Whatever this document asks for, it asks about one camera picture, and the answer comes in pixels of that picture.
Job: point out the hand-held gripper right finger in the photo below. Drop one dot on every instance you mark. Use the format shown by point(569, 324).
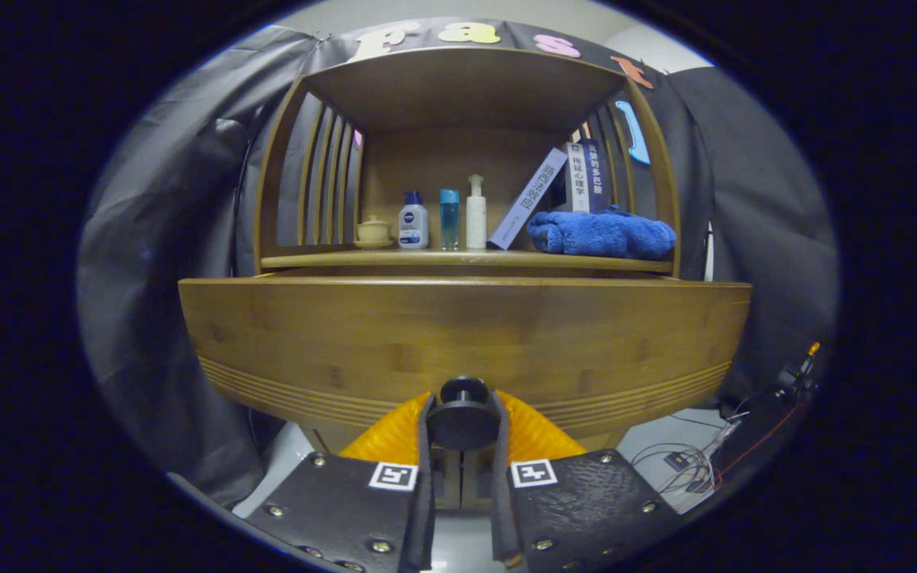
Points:
point(578, 505)

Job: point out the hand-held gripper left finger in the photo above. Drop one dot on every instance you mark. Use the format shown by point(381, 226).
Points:
point(347, 509)

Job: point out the wooden drawer with black knob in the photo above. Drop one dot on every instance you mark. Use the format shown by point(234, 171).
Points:
point(427, 334)

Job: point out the wooden cabinet door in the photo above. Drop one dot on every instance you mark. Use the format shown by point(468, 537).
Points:
point(481, 477)
point(449, 477)

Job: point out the wooden countertop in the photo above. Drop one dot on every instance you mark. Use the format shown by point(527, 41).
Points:
point(458, 259)

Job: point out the wooden cabinet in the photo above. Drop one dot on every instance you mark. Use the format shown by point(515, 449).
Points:
point(458, 87)

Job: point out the dark equipment with orange tip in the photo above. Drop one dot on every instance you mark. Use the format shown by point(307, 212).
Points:
point(769, 422)

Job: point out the blue folded towel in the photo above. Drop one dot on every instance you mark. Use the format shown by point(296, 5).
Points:
point(602, 235)

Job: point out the beige lidded teacup with saucer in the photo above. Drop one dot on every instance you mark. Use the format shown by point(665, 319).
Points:
point(373, 231)

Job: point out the white bottle with blue cap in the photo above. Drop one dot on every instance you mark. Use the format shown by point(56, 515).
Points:
point(413, 227)

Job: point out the clear teal bottle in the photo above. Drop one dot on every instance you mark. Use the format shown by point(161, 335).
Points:
point(449, 223)

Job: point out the white pump bottle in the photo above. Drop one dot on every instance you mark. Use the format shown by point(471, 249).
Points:
point(476, 219)

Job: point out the lavender book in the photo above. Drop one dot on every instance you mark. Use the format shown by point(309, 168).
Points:
point(528, 199)

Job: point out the dark blue book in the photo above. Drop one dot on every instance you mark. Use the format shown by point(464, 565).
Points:
point(598, 175)

